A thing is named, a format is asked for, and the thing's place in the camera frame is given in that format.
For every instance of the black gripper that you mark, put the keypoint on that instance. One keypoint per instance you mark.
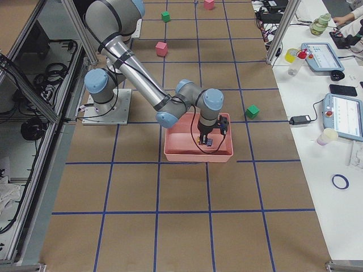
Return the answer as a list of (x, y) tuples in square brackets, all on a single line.
[(203, 131)]

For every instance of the green cube by arm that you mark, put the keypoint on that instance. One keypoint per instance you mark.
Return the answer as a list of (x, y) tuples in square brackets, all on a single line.
[(165, 16)]

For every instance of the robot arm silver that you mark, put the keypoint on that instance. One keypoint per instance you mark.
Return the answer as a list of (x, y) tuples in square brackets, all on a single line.
[(110, 24)]

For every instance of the pink plastic bin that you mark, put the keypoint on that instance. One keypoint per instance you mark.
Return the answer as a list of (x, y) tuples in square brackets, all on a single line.
[(181, 143)]

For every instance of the green cube near bin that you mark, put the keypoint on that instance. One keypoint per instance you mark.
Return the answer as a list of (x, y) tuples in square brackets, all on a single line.
[(252, 111)]

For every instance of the pink cube centre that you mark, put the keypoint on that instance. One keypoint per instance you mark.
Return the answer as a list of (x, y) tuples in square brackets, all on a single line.
[(161, 49)]

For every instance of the black power adapter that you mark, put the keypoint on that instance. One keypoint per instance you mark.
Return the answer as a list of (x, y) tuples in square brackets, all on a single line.
[(300, 120)]

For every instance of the clear squeeze bottle red cap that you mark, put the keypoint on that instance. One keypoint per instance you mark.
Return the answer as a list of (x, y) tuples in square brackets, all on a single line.
[(298, 62)]

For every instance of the yellow tape roll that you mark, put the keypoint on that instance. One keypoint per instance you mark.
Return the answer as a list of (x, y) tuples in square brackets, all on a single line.
[(291, 55)]

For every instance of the white paper cup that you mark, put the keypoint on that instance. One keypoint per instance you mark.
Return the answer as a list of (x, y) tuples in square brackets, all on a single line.
[(327, 136)]

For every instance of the pink cube near edge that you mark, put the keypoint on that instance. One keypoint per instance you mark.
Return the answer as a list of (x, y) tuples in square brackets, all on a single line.
[(208, 4)]

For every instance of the teach pendant far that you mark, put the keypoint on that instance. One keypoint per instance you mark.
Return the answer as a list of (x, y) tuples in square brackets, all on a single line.
[(322, 57)]

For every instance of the teach pendant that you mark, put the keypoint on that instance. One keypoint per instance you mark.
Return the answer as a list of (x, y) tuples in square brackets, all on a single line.
[(322, 57), (344, 115)]

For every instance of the black smartphone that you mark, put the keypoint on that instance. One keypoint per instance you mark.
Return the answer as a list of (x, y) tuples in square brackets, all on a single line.
[(343, 90)]

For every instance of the teach pendant near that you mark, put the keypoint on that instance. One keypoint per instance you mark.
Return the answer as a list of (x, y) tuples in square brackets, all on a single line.
[(344, 115)]

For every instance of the green tape rolls stack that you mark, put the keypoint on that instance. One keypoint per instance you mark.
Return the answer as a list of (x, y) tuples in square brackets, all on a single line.
[(320, 24)]

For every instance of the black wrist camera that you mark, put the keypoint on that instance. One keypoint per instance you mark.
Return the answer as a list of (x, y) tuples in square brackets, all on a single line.
[(223, 124)]

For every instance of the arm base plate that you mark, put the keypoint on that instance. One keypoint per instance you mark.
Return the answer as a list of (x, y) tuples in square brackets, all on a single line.
[(112, 113)]

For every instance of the aluminium frame post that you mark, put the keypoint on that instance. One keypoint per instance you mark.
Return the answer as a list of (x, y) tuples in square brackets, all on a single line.
[(282, 28)]

